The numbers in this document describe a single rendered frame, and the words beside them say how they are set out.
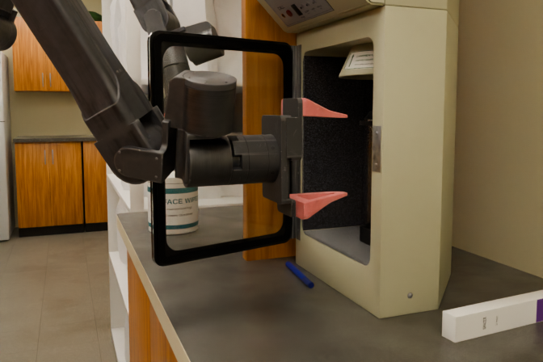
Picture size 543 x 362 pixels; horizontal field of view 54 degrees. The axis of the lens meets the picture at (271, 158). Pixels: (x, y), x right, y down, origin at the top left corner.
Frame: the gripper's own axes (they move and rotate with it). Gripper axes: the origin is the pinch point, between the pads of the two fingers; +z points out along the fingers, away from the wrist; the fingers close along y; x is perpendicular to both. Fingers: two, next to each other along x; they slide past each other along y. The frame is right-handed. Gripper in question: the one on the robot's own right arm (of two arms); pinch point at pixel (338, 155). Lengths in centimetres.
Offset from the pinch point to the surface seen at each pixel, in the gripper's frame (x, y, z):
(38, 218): 510, -99, -60
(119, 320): 233, -107, -8
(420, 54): 8.9, 13.8, 18.5
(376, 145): 10.3, 0.2, 11.9
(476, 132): 37, 0, 55
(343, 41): 21.4, 17.0, 12.1
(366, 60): 19.0, 13.8, 15.2
